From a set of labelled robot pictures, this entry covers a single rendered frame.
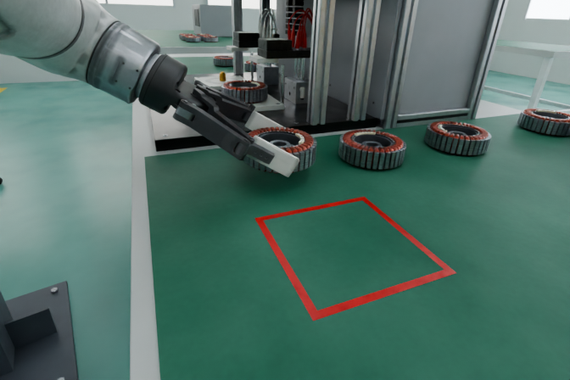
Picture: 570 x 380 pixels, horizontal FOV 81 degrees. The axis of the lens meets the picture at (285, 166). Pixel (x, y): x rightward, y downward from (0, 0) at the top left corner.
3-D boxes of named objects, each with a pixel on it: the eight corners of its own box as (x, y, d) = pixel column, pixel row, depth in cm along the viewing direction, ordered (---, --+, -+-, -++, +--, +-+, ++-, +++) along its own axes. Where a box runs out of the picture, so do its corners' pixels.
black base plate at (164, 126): (156, 152, 59) (154, 140, 58) (145, 82, 113) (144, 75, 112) (376, 127, 76) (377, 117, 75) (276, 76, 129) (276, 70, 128)
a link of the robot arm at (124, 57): (78, 92, 40) (127, 115, 42) (104, 22, 37) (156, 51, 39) (107, 78, 48) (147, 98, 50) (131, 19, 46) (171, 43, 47)
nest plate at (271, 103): (221, 114, 74) (220, 108, 73) (209, 98, 86) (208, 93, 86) (284, 109, 79) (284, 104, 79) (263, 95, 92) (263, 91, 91)
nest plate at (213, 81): (202, 91, 94) (202, 86, 93) (194, 81, 106) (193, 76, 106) (254, 88, 99) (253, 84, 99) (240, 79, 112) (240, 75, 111)
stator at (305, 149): (242, 176, 46) (241, 151, 45) (243, 145, 56) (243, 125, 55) (321, 176, 47) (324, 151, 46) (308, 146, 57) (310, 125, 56)
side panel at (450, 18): (385, 129, 75) (412, -38, 61) (377, 125, 77) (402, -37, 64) (475, 119, 85) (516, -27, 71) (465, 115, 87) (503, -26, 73)
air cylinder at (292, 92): (294, 104, 84) (295, 81, 81) (283, 97, 90) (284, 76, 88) (313, 103, 86) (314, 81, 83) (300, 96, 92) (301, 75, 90)
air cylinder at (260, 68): (263, 85, 104) (263, 66, 102) (256, 81, 110) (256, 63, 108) (278, 84, 106) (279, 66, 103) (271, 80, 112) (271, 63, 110)
